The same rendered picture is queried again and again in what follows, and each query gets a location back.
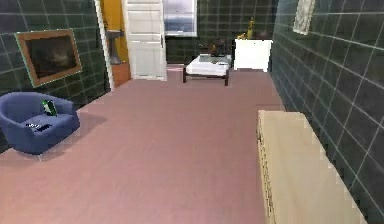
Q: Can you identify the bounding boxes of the white top low table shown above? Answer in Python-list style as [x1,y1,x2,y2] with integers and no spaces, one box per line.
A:
[182,53,233,87]

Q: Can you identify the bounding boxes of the dark object on table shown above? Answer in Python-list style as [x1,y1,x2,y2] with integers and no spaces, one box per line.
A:
[209,38,229,58]

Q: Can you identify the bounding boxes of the white cabinet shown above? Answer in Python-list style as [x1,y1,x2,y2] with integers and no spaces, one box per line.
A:
[233,38,273,73]

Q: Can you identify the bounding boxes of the white room door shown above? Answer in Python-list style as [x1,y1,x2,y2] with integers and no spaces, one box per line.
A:
[121,0,168,82]

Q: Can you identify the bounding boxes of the white framed window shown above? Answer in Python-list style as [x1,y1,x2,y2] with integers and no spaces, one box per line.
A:
[162,0,198,38]

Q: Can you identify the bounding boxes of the yellow statue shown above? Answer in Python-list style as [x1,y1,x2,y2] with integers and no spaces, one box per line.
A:
[237,17,256,41]

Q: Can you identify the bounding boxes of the green book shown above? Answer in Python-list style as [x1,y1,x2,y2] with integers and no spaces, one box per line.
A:
[41,99,58,117]

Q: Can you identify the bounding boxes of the brown framed dark picture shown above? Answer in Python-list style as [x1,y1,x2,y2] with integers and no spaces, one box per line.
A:
[14,28,83,88]

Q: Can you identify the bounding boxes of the black remote control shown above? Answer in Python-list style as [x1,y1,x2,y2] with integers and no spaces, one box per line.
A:
[25,122,53,133]

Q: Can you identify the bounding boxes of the blue armchair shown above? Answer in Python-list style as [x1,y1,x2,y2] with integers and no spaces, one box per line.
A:
[0,91,81,155]

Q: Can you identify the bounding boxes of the grey pedestal stand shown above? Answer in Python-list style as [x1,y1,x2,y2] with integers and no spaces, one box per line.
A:
[106,29,125,66]

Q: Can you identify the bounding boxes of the pale framed wall picture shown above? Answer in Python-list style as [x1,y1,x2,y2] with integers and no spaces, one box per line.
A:
[292,0,316,36]

